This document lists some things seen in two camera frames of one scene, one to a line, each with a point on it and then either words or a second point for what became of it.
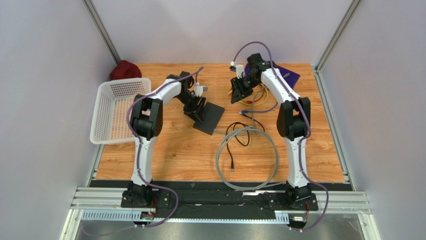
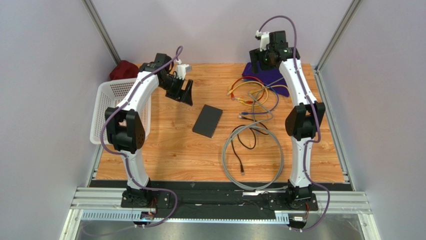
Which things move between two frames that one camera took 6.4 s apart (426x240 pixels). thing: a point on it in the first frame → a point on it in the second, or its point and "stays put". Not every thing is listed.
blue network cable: x=242 y=111 stays put
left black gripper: x=191 y=111 → x=184 y=96
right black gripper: x=240 y=88 → x=257 y=55
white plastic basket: x=113 y=99 stays put
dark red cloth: x=125 y=69 stays put
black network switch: x=212 y=114 stays put
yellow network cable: x=245 y=103 stays put
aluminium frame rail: x=106 y=198 stays put
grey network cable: x=233 y=133 → x=257 y=125
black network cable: x=232 y=166 → x=242 y=166
